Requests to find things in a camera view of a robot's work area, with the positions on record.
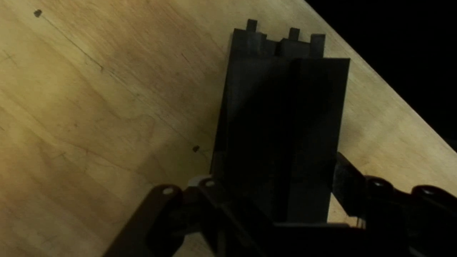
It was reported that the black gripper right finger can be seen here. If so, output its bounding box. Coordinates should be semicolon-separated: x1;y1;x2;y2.
332;151;457;257

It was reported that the black grooved track piece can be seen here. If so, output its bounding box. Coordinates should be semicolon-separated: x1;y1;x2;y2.
221;55;351;225
208;18;328;180

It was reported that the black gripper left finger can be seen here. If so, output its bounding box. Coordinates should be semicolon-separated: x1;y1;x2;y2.
101;175;272;257

